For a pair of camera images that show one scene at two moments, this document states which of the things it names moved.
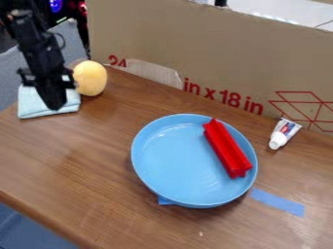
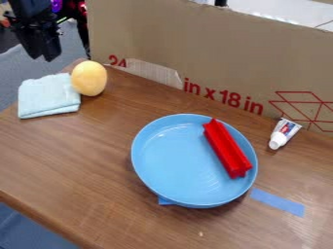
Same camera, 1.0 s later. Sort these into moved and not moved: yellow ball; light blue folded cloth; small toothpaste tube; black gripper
Moved: black gripper
Not moved: light blue folded cloth; small toothpaste tube; yellow ball
